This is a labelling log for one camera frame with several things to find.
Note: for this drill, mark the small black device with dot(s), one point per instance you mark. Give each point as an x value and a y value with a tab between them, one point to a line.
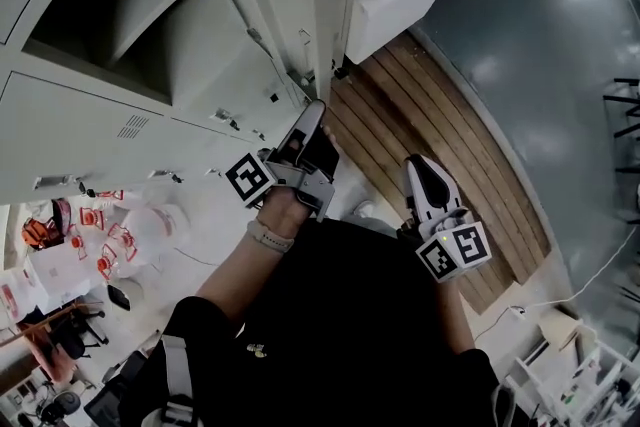
119	296

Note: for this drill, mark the black office chair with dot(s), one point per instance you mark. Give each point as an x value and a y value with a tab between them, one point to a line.
75	330

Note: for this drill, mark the person's white shoe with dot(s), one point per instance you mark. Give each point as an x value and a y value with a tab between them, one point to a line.
365	208

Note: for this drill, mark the person's left forearm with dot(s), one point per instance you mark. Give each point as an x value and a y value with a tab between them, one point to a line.
235	275

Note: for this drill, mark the black metal table frame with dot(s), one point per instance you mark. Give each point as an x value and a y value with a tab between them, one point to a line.
622	125

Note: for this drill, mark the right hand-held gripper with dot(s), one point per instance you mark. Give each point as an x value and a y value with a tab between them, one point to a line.
457	247

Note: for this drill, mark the pale pink wrist watch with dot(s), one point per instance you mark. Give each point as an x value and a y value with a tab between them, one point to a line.
270	240

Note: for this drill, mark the grey metal locker door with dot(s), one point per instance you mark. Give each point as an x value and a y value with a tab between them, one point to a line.
330	15

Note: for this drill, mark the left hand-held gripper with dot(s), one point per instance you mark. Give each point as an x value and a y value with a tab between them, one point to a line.
310	187

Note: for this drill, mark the brown cardboard box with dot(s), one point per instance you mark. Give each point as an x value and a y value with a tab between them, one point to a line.
562	332

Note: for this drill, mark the grey metal locker cabinet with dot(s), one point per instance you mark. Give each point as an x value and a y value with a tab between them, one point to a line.
75	140

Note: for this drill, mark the orange object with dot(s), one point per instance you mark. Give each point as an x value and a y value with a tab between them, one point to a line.
42	234

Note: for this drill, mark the black locker key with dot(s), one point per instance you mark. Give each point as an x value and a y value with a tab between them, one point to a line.
88	189
176	177

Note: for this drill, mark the black caster wheel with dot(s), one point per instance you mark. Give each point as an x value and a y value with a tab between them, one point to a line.
340	72

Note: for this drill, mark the wooden plank platform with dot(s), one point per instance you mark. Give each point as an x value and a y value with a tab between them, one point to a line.
425	125

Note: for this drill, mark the person's black shirt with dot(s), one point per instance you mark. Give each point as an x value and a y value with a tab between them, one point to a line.
350	325

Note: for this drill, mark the person's right forearm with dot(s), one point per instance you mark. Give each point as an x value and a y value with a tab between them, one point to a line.
457	315

